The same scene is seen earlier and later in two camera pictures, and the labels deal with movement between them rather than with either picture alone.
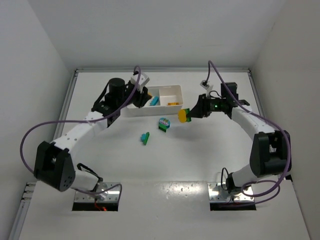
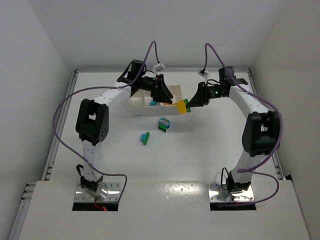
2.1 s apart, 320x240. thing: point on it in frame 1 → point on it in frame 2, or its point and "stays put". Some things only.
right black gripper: x=203 y=107 → x=203 y=93
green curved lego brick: x=162 y=127 stays put
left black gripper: x=138 y=99 → x=157 y=86
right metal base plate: x=217 y=191 stays put
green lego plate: x=187 y=112 → x=188 y=109
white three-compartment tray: x=166 y=100 stays put
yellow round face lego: x=182 y=115 → x=182 y=106
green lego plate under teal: x=147 y=136 stays put
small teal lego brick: x=142 y=137 stays put
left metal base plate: x=112 y=195 stays put
